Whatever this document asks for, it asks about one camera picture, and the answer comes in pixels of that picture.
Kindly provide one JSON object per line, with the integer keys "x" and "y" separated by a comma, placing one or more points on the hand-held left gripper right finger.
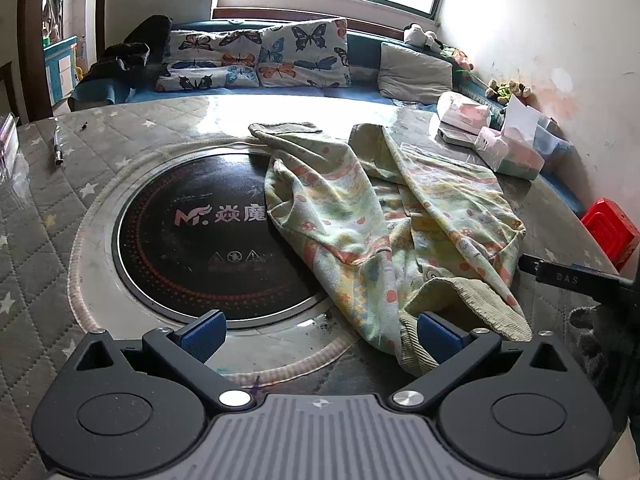
{"x": 440, "y": 339}

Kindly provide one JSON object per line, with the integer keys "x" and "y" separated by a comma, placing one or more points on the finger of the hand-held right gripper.
{"x": 560, "y": 276}

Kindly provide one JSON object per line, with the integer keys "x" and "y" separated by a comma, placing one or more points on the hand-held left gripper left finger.
{"x": 202, "y": 336}

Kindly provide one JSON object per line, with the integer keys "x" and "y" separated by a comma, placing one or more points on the pastel patterned pyjama pants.
{"x": 360, "y": 220}

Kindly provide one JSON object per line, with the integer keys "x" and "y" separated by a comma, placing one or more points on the black clothes pile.
{"x": 130, "y": 57}

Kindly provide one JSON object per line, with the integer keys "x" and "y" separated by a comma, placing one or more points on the person's right hand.
{"x": 585, "y": 335}

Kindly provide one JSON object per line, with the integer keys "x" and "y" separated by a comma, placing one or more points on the red plastic box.
{"x": 612, "y": 232}

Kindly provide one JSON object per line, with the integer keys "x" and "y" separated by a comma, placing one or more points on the round black induction cooker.
{"x": 200, "y": 240}

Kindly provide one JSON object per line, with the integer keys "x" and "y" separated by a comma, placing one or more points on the pink green tissue pack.
{"x": 507, "y": 155}

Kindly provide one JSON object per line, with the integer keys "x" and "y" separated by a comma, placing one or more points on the clear plastic container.
{"x": 550, "y": 142}

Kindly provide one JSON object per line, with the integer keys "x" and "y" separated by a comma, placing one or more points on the white paper sheet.
{"x": 520, "y": 115}

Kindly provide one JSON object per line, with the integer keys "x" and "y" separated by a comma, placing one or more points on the flat white box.
{"x": 457, "y": 137}

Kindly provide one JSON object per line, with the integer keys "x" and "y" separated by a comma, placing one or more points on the small plush toys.
{"x": 507, "y": 90}

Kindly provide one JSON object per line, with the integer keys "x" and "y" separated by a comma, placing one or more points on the silver pen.
{"x": 58, "y": 145}

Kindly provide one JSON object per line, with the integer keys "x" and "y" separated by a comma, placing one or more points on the pink green plush toy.
{"x": 459, "y": 57}

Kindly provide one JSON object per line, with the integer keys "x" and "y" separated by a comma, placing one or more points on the grey pillow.
{"x": 415, "y": 74}

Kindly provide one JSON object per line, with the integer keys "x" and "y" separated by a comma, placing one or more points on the flat butterfly print cushion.
{"x": 205, "y": 79}

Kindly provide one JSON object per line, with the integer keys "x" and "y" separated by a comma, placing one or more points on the clear plastic lid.
{"x": 7, "y": 145}

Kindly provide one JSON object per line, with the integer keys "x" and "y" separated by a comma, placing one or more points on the panda plush toy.
{"x": 419, "y": 36}

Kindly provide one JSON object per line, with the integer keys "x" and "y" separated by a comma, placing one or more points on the blue sofa bench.
{"x": 365, "y": 65}

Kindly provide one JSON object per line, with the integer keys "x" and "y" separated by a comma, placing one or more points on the small butterfly print pillow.
{"x": 215, "y": 47}

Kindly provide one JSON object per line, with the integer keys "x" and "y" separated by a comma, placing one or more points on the large butterfly print pillow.
{"x": 305, "y": 55}

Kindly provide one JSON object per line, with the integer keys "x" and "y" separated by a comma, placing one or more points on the blue cabinet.
{"x": 60, "y": 67}

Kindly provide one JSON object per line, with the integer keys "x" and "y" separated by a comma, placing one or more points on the brown door frame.
{"x": 34, "y": 40}

